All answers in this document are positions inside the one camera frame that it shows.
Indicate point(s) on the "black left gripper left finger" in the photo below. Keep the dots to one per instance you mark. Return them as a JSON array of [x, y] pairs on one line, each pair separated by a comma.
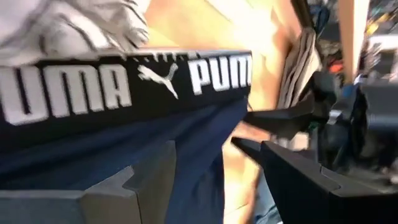
[[93, 205]]

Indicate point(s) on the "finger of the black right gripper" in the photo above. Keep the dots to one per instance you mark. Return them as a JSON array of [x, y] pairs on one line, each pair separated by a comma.
[[247, 147], [280, 119]]

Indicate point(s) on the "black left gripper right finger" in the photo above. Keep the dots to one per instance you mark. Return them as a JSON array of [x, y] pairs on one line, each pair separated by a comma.
[[311, 193]]

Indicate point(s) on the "beige khaki shorts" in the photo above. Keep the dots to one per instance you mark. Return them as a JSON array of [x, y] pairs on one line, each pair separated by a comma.
[[298, 68]]

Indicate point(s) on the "navy Puma boxer briefs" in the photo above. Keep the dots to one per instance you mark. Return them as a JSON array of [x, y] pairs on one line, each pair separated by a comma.
[[124, 124]]

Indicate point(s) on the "white leaf-print cloth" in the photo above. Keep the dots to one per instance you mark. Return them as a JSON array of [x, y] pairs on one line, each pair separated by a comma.
[[62, 28]]

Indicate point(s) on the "light brown desk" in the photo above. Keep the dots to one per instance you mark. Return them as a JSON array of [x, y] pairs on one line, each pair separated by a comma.
[[353, 37]]

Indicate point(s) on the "black metal table frame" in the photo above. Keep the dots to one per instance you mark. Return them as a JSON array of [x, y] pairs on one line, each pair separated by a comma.
[[303, 12]]

